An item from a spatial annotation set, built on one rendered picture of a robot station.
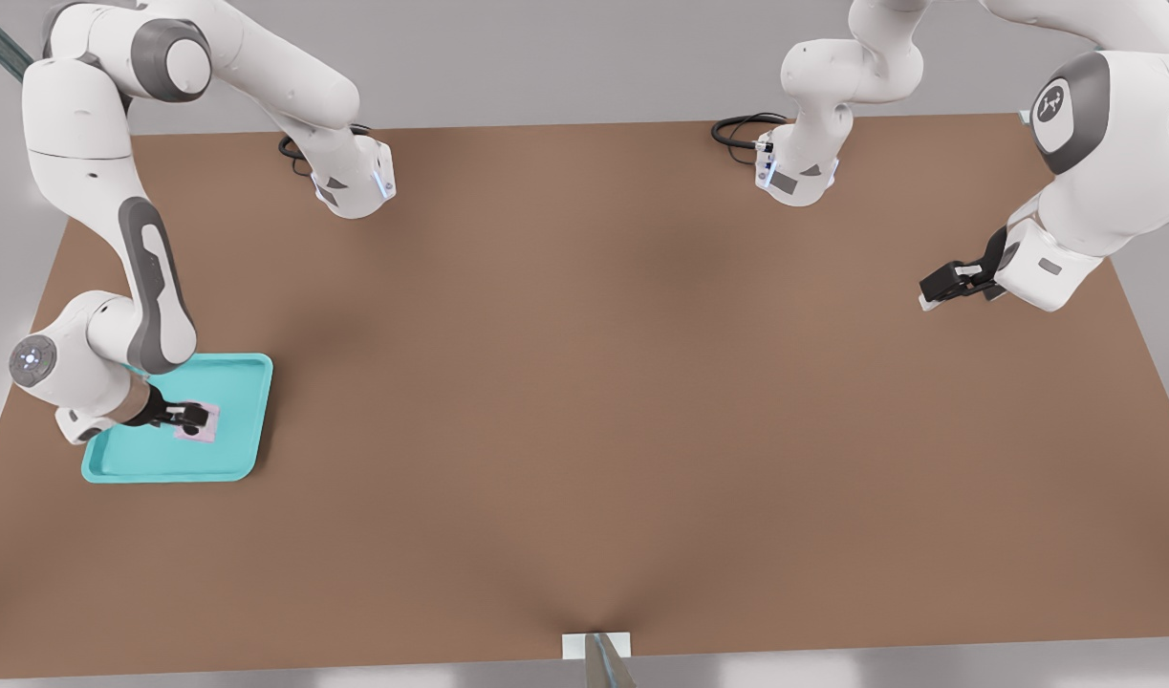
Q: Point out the pale blue-green tray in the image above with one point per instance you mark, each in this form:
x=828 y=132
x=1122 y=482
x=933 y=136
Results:
x=223 y=420

